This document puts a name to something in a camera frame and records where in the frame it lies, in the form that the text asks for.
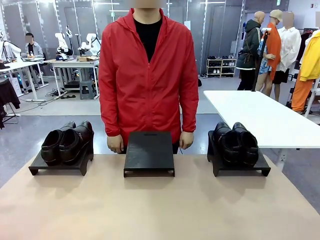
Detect person's left hand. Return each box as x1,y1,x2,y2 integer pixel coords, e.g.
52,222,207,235
178,130,196,150

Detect person's right hand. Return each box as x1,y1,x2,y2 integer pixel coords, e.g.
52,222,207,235
106,135,125,154

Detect person's right forearm red sleeve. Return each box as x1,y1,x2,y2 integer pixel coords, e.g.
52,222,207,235
99,98,124,138

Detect person's left forearm red sleeve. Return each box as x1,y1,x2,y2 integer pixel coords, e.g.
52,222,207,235
179,98,200,134

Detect black shoe stand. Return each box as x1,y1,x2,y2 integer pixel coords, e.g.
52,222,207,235
123,131,176,178
28,129,95,177
206,129,272,178

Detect person in red jacket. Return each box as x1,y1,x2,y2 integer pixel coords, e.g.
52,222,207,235
98,0,200,155

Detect seated person in grey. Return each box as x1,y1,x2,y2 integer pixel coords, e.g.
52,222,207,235
22,32,46,83

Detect white desk with seated person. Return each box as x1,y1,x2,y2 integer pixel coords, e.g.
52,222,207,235
0,59,50,102

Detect person in white shirt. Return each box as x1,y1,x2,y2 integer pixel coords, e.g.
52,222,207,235
271,11,302,85

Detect grey plastic stool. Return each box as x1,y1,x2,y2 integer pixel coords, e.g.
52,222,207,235
79,79,96,101

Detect large white table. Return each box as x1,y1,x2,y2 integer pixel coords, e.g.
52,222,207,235
202,90,320,151

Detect wooden shoe rack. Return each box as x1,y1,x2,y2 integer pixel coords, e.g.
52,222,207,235
205,57,237,79

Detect cardboard box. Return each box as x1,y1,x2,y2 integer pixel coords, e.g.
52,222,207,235
76,55,100,63

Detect white desk with robots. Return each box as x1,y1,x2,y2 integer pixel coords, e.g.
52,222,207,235
48,57,101,99

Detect black tripod pole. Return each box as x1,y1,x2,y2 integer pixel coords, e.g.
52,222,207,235
250,27,272,92

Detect mannequin in dark jacket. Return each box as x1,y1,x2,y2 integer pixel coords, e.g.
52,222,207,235
235,10,264,91

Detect black hanging garment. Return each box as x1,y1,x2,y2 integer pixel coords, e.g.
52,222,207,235
0,78,21,130

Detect mannequin with orange garment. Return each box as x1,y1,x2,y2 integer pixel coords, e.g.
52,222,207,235
254,9,284,102

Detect mannequin in yellow hoodie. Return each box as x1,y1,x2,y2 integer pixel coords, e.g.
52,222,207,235
290,29,320,114

